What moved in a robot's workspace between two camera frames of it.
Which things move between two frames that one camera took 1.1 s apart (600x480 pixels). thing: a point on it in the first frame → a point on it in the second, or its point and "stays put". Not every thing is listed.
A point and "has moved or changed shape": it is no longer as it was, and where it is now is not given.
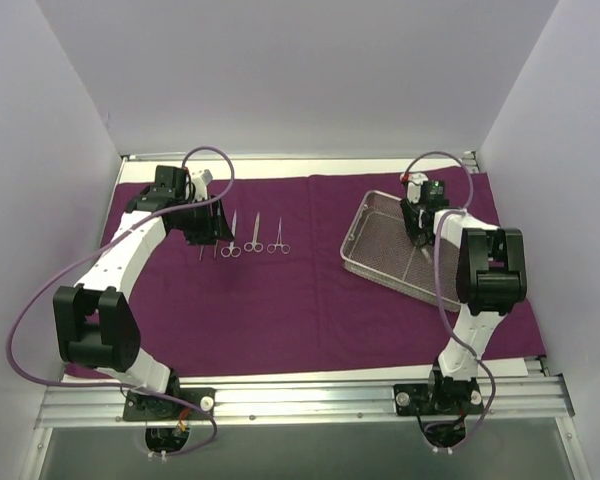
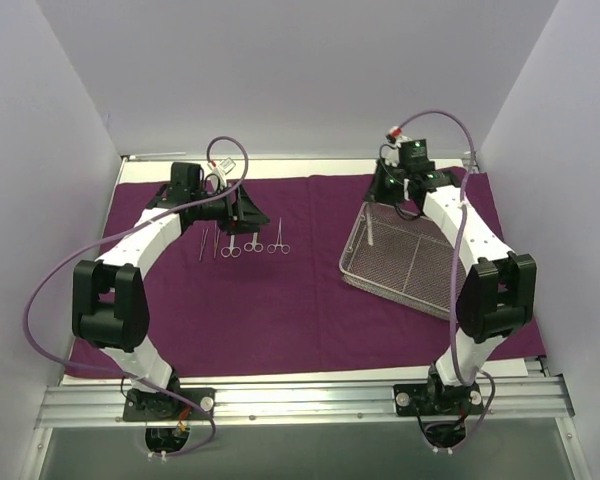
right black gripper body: [417, 226] → [380, 185]
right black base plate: [445, 396] stays put
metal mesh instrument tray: [379, 245] has moved or changed shape
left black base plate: [140, 406] stays put
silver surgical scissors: [232, 250] stays put
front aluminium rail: [517, 397] stays put
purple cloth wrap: [495, 270] has moved or changed shape
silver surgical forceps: [285, 248] stays put
